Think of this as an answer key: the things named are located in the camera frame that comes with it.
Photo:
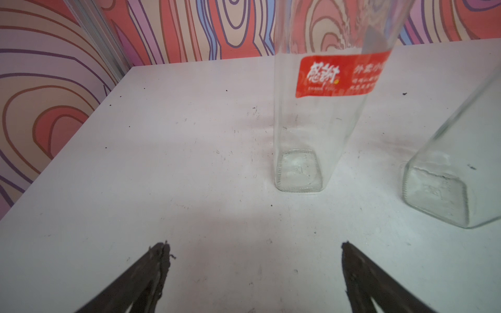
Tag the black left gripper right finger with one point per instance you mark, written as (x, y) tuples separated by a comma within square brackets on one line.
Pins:
[(369, 285)]

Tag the clear glass bottle cork stopper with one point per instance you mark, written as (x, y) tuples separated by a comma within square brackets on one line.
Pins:
[(455, 176)]

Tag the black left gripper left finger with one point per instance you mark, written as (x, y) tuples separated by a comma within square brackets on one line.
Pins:
[(139, 288)]

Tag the red label on bottle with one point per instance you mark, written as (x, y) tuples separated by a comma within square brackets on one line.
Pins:
[(340, 76)]

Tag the clear glass bottle black cap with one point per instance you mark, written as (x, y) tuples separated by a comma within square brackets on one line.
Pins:
[(310, 132)]

